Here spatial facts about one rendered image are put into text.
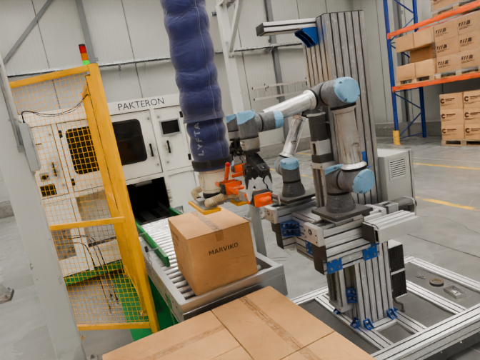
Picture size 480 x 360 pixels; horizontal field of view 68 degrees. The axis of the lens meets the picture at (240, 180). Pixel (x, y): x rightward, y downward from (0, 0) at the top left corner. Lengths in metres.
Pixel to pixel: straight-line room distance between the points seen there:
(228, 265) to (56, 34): 9.65
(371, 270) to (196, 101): 1.41
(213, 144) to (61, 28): 9.58
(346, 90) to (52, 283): 2.17
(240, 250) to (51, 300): 1.32
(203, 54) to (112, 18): 9.46
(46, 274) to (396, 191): 2.27
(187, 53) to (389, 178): 1.30
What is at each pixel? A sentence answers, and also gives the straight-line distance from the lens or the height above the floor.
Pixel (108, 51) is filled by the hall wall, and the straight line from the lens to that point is 11.08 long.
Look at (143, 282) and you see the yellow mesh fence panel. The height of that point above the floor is 0.49.
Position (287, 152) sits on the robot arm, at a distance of 2.38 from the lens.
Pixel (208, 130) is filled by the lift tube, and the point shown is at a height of 1.55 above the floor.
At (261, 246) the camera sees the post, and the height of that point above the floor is 0.53.
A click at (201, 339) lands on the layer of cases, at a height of 0.54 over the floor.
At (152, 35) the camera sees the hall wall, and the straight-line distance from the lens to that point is 11.29.
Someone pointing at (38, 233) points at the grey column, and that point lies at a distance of 2.66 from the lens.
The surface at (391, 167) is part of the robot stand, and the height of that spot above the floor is 1.16.
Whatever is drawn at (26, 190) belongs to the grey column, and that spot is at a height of 1.36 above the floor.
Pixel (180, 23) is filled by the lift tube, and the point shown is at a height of 2.08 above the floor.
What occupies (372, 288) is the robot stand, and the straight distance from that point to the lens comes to 2.38.
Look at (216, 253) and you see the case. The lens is 2.19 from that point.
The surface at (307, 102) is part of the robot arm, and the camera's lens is 1.71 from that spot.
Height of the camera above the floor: 1.60
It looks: 10 degrees down
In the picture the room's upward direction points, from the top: 10 degrees counter-clockwise
